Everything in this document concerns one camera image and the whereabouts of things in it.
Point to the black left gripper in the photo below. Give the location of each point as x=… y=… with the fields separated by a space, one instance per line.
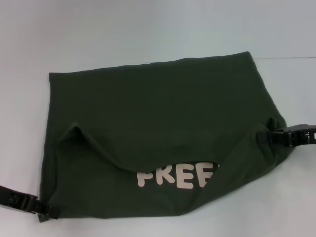
x=17 y=197

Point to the dark green shirt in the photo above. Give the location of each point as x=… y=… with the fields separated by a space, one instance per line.
x=158 y=111

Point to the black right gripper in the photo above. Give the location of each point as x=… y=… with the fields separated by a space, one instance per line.
x=304 y=137

